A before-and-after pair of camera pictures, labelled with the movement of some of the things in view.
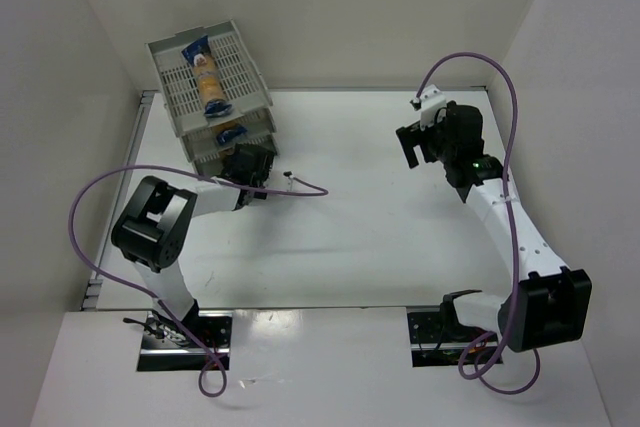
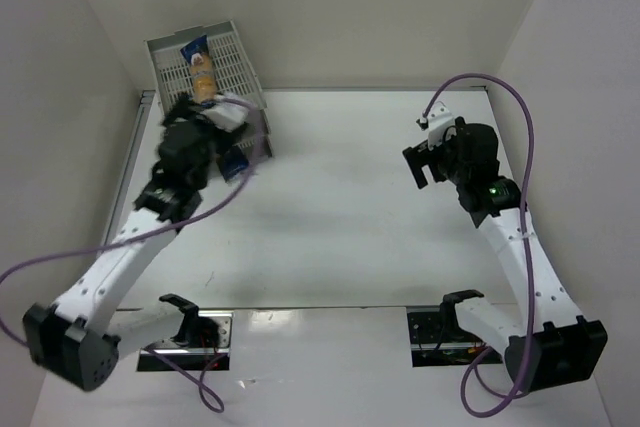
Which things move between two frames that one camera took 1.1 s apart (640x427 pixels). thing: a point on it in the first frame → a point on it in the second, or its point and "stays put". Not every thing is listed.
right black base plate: (434, 344) stays put
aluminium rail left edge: (95, 288) stays put
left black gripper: (239, 165) → (189, 114)
